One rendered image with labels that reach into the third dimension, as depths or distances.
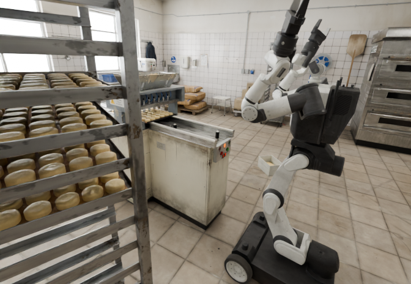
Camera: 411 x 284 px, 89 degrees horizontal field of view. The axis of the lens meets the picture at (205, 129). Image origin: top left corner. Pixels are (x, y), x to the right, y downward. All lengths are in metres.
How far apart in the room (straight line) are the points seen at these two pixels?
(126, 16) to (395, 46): 4.47
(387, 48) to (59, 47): 4.55
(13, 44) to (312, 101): 0.98
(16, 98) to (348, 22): 5.56
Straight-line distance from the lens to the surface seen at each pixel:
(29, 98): 0.50
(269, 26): 5.80
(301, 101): 1.05
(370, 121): 4.76
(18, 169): 0.64
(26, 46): 0.49
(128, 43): 0.48
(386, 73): 4.67
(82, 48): 0.49
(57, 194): 0.69
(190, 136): 1.69
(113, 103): 2.01
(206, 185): 1.76
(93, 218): 1.16
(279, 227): 1.66
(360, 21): 5.68
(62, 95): 0.50
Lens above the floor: 1.49
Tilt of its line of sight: 19 degrees down
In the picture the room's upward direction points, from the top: 2 degrees clockwise
